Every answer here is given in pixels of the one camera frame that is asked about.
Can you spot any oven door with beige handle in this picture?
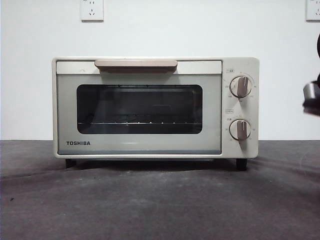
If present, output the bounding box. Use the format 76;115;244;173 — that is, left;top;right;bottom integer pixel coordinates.
56;59;223;155

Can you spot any beige oven knob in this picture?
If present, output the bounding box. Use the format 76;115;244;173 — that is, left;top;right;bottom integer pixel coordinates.
229;76;253;98
229;119;252;141

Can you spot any white Toshiba toaster oven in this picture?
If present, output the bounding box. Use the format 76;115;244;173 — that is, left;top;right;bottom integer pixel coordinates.
51;56;260;172

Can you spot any dark grey table cloth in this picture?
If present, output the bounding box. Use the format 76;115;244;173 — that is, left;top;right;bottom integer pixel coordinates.
0;139;320;240

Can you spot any white wall socket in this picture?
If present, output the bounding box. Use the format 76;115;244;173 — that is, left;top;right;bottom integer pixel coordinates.
80;0;105;22
305;0;320;22

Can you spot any metal wire oven rack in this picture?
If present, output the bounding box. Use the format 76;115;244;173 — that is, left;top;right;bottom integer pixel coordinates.
77;113;201;126

